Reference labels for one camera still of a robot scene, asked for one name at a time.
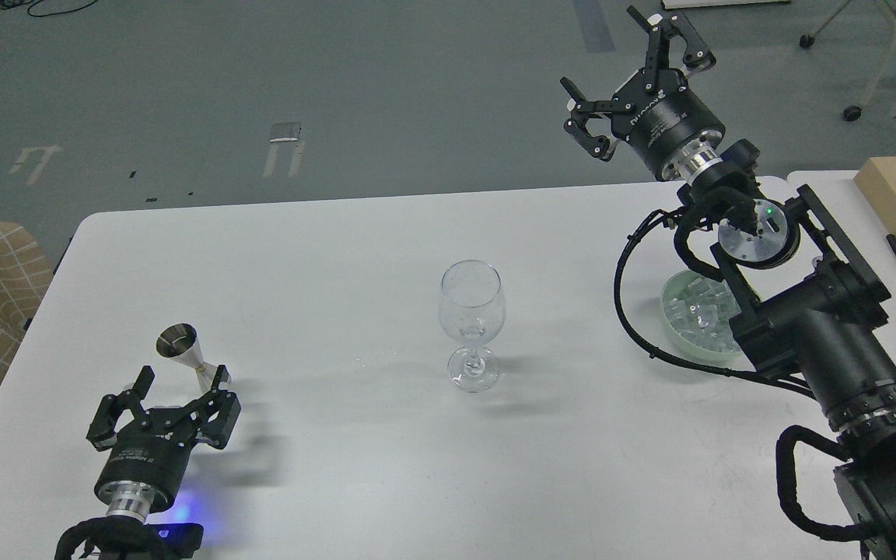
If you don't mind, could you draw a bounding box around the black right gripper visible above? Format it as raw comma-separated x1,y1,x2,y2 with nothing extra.
560,6,726,182

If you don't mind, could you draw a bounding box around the office chair with wheels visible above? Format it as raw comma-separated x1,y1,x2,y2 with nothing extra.
787,1,896,123

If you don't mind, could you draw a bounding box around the green bowl of ice cubes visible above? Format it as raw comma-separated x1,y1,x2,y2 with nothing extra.
660,270,742,365

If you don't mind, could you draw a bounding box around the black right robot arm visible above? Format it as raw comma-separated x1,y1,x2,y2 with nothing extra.
561,6,896,559

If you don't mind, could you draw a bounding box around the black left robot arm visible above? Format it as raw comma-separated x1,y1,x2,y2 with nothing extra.
54,366,242,559

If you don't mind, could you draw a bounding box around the black floor cable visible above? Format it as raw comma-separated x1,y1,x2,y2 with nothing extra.
0,0,99,33

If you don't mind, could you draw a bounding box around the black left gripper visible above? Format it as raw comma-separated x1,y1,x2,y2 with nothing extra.
86,365,242,520

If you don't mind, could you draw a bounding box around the steel cocktail jigger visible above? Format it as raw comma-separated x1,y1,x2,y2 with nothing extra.
156,323,233,393

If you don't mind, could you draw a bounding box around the clear wine glass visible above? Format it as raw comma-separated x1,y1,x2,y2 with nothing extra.
438,260,507,393

